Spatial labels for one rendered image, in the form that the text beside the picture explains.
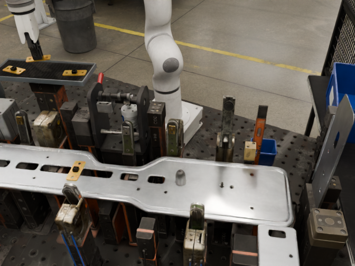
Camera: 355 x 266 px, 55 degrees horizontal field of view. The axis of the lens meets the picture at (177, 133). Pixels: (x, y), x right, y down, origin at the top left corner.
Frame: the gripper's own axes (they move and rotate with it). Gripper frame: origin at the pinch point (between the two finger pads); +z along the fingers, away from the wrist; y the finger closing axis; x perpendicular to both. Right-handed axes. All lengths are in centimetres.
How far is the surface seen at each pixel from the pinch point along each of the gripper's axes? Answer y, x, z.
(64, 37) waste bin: -259, -34, 105
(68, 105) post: 15.3, 8.8, 14.1
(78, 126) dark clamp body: 22.3, 11.8, 18.7
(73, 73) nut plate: 4.5, 11.3, 7.5
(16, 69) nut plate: -3.3, -10.1, 7.6
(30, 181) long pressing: 40.3, -3.4, 23.8
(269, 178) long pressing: 54, 70, 24
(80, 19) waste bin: -254, -12, 85
